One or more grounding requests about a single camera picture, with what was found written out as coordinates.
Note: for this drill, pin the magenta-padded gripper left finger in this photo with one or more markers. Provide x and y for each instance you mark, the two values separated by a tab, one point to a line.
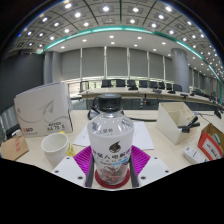
68	170

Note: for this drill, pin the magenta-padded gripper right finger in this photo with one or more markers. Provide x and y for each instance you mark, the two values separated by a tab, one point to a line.
150	168

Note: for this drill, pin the clear labelled drink bottle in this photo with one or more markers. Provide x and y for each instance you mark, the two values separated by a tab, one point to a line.
110	140

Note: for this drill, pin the white cup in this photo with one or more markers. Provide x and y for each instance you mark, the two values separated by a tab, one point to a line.
54	148

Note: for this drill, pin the white printed paper sheet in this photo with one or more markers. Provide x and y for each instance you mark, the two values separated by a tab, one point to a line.
143	136

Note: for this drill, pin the small white carton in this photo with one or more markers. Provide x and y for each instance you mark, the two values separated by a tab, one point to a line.
195	155

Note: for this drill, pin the open white cardboard box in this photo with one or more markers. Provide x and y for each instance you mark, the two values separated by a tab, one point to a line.
168	123

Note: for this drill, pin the black hand tool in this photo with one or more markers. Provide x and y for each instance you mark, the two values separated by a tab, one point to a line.
190	125

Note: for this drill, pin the flat brown cardboard sheet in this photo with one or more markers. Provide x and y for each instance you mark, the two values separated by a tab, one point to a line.
13	148

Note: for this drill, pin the black desk phone unit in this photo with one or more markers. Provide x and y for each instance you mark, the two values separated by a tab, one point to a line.
92	113

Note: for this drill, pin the open brown box red flap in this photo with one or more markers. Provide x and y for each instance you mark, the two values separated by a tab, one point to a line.
208	146

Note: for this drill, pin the large white cardboard box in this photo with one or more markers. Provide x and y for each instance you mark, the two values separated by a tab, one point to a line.
43	111

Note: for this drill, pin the black power adapter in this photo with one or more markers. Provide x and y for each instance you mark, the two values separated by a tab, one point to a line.
12	130

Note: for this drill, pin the grey item in brown box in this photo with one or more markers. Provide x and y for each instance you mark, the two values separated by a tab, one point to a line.
217	139

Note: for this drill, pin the long curved conference desk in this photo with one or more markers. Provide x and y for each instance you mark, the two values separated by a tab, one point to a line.
133	93

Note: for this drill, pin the single black office chair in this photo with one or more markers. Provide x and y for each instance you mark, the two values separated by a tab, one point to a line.
84	86

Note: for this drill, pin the ceiling lights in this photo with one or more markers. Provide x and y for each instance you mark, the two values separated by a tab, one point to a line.
106	8

